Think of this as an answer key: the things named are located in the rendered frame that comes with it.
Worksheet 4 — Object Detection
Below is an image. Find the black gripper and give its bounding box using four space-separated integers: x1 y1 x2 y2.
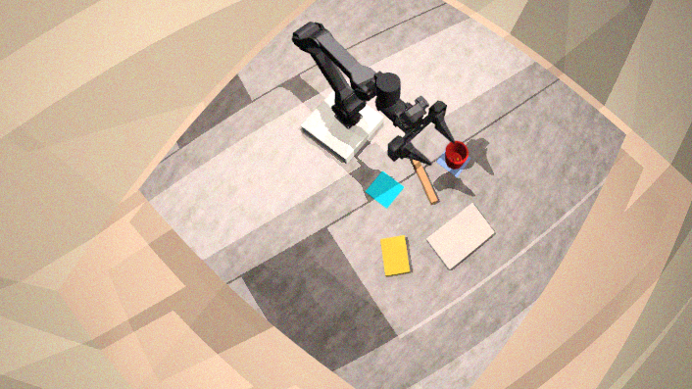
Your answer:
387 100 455 166

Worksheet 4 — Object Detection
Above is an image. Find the white sheet of paper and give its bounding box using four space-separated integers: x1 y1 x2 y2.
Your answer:
425 203 495 270

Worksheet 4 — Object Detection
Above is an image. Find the red cup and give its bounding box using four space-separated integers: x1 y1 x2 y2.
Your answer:
445 141 469 170

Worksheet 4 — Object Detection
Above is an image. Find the yellow rectangular block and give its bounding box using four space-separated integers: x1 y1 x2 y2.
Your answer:
380 235 410 277

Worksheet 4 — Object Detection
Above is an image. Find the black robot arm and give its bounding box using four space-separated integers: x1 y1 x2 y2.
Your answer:
292 22 429 130

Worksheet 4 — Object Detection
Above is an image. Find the light wooden bar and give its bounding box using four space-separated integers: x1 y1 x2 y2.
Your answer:
410 159 438 205

